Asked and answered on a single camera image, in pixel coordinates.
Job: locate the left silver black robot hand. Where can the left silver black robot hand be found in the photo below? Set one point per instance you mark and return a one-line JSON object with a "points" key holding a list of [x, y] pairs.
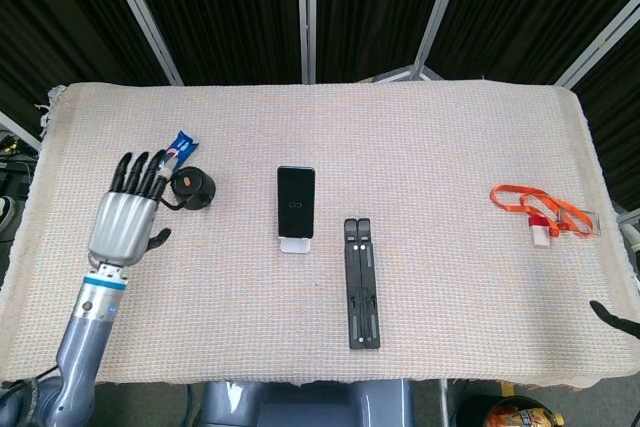
{"points": [[122, 224]]}

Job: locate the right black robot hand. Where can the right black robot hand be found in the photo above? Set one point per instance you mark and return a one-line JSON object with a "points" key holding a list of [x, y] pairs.
{"points": [[622, 324]]}

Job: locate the black phone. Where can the black phone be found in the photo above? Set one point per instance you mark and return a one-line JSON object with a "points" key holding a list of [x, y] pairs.
{"points": [[296, 202]]}

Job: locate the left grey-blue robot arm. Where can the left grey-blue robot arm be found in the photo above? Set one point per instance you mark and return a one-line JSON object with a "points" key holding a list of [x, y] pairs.
{"points": [[85, 337]]}

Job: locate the white folding phone stand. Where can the white folding phone stand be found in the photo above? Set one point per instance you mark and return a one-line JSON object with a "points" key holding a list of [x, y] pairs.
{"points": [[295, 245]]}

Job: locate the black folding laptop stand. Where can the black folding laptop stand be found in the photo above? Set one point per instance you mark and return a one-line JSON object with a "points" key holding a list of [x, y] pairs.
{"points": [[361, 292]]}

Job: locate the blue cookie snack packet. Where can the blue cookie snack packet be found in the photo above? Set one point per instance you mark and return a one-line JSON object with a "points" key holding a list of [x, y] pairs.
{"points": [[184, 143]]}

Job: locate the clear plastic badge holder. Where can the clear plastic badge holder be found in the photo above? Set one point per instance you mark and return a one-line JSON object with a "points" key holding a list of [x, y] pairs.
{"points": [[582, 222]]}

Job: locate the white red badge clip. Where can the white red badge clip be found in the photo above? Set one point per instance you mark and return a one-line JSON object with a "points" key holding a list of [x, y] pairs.
{"points": [[539, 232]]}

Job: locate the beige woven tablecloth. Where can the beige woven tablecloth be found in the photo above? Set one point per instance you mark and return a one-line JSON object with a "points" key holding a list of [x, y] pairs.
{"points": [[320, 122]]}

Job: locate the grey-blue robot torso base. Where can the grey-blue robot torso base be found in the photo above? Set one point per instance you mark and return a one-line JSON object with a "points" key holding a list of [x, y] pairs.
{"points": [[310, 404]]}

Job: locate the white partition frame post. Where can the white partition frame post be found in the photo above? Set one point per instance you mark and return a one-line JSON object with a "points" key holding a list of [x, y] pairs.
{"points": [[142, 17], [600, 42], [307, 12], [440, 12]]}

